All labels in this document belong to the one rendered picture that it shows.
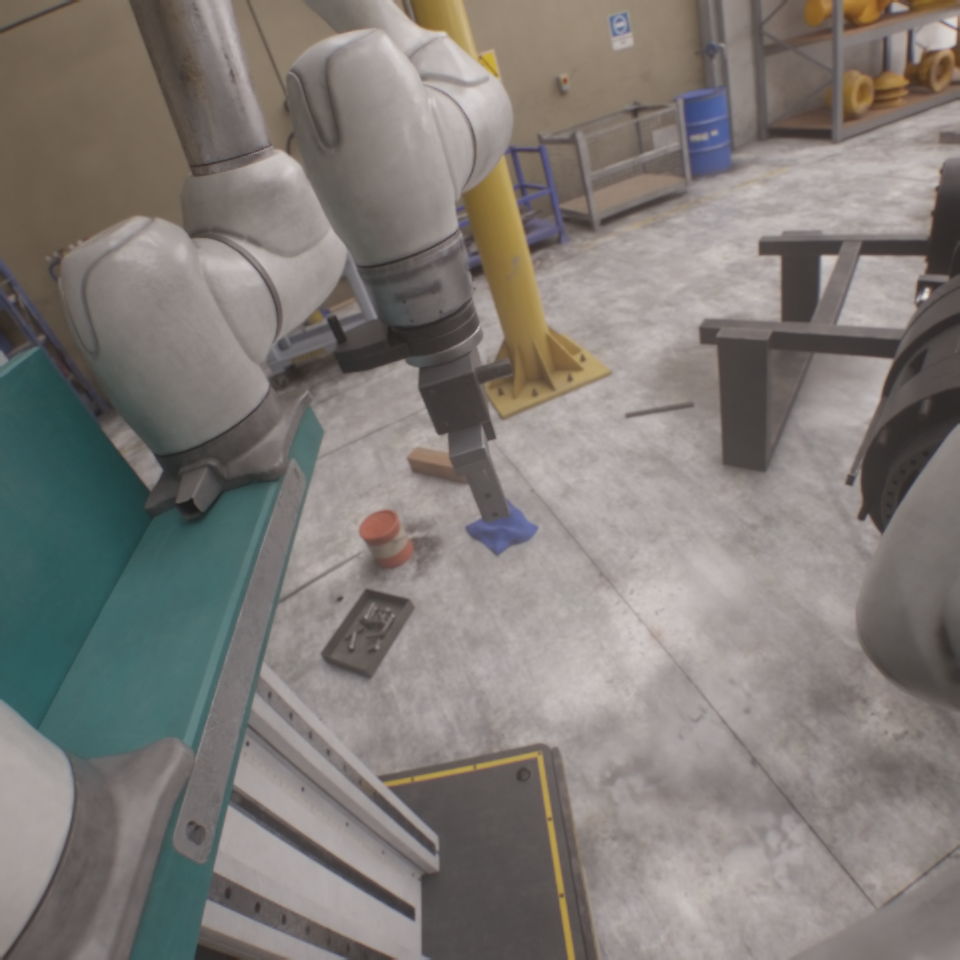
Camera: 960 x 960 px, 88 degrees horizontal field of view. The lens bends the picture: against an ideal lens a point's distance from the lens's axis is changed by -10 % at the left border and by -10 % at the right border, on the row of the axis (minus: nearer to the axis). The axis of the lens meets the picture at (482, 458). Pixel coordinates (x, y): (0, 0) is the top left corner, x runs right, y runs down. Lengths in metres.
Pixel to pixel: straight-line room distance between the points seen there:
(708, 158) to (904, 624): 7.03
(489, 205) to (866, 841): 2.88
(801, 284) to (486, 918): 2.97
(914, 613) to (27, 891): 0.46
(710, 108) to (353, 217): 6.87
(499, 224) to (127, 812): 2.92
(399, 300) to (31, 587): 0.39
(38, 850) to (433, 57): 0.60
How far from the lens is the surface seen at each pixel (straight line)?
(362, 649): 2.33
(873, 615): 0.39
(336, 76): 0.43
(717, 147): 7.29
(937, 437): 1.16
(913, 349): 1.44
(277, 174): 0.72
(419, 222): 0.43
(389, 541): 2.46
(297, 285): 0.71
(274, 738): 0.93
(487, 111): 0.56
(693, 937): 1.71
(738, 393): 2.36
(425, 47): 0.57
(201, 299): 0.61
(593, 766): 1.84
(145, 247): 0.61
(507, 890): 1.45
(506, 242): 3.10
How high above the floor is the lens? 1.69
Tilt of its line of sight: 35 degrees down
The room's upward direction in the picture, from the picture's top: 20 degrees counter-clockwise
